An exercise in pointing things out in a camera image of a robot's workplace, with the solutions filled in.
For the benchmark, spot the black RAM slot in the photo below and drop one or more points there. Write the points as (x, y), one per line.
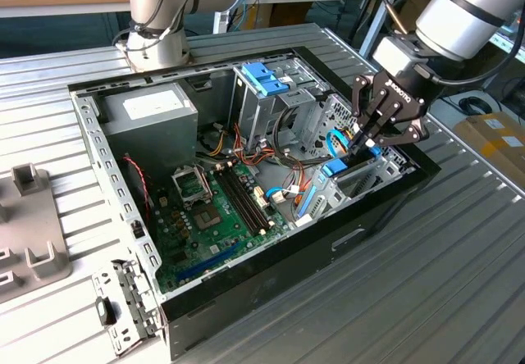
(242, 206)
(252, 200)

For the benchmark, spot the metal disk bay cage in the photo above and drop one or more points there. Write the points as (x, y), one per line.
(254, 114)

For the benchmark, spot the cardboard box with labels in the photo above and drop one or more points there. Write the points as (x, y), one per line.
(492, 142)

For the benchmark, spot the black open PC case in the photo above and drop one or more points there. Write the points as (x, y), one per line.
(287, 282)

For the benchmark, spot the black tripod pole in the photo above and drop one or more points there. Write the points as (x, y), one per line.
(365, 7)

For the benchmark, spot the green motherboard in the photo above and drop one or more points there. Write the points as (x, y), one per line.
(229, 239)

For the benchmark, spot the CPU socket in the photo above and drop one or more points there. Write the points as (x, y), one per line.
(208, 218)

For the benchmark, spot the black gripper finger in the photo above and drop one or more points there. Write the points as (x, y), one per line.
(363, 97)
(410, 132)

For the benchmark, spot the grey power supply unit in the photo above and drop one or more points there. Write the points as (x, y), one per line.
(152, 142)

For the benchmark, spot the grey parts rack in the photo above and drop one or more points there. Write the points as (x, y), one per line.
(33, 224)

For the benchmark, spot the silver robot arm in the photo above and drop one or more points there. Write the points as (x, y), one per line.
(463, 11)

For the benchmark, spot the hard disk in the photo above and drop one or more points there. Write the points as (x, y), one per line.
(334, 167)

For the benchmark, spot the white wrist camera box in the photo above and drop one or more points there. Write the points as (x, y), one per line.
(393, 54)

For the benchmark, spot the black latch knob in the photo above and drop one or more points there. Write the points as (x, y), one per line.
(104, 310)

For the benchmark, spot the blue expansion slot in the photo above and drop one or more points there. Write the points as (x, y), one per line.
(209, 262)

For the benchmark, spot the metal card retention bracket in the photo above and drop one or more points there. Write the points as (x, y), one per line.
(127, 298)

